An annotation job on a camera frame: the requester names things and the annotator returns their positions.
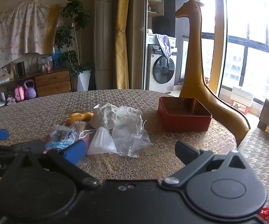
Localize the white washing machine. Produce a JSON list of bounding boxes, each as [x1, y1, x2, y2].
[[146, 33, 178, 93]]

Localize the purple towel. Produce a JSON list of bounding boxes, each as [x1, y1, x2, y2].
[[156, 34, 171, 59]]

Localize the white plastic bag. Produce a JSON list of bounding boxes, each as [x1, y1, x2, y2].
[[90, 103, 120, 130]]

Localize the clear plastic bag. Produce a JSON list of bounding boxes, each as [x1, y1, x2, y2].
[[111, 106, 153, 158]]

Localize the pink square mat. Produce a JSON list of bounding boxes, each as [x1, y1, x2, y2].
[[79, 133, 90, 155]]

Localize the white face mask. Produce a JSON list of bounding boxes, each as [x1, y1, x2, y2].
[[79, 127, 117, 156]]

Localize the wooden drawer cabinet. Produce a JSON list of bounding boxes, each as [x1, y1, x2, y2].
[[34, 69, 72, 97]]

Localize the clear bag of toys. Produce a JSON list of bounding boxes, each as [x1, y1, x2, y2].
[[38, 54, 53, 73]]

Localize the clear striped packet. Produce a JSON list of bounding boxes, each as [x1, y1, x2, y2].
[[69, 121, 87, 134]]

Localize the yellow rubber duck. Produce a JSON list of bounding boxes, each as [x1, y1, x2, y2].
[[64, 112, 94, 126]]

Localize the yellow draped cloth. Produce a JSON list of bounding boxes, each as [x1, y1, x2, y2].
[[43, 4, 61, 55]]

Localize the blue packs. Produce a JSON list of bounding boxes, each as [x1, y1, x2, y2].
[[51, 49, 62, 68]]

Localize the photo frame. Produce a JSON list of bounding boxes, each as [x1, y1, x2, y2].
[[0, 64, 14, 79]]

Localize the black cylinder speaker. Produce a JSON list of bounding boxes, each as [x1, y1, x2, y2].
[[17, 62, 26, 77]]

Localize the blue printed packet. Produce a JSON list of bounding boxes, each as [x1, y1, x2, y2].
[[46, 124, 76, 150]]

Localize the yellow curtain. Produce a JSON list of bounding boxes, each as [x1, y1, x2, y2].
[[114, 0, 130, 89]]

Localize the green potted plant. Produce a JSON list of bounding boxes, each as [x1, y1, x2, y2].
[[54, 0, 91, 75]]

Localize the yellow giraffe-shaped chair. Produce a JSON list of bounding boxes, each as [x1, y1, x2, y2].
[[175, 0, 251, 145]]

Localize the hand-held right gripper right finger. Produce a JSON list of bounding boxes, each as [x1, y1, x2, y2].
[[162, 141, 254, 187]]

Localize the white floor heater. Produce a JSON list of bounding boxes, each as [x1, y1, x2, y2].
[[230, 87, 254, 107]]

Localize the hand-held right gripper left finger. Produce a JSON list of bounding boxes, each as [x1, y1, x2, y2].
[[15, 139, 100, 190]]

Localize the beige standing air conditioner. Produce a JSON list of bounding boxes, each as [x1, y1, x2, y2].
[[92, 0, 114, 90]]

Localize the white planter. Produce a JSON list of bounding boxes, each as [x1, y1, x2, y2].
[[77, 71, 92, 92]]

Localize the red and white box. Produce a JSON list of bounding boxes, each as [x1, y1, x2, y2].
[[232, 101, 248, 115]]

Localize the floral draped cloth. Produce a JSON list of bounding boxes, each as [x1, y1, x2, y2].
[[0, 0, 52, 74]]

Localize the red square box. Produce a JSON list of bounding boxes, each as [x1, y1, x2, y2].
[[158, 97, 212, 132]]

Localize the purple kettlebell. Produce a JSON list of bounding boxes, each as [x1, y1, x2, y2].
[[23, 79, 37, 99]]

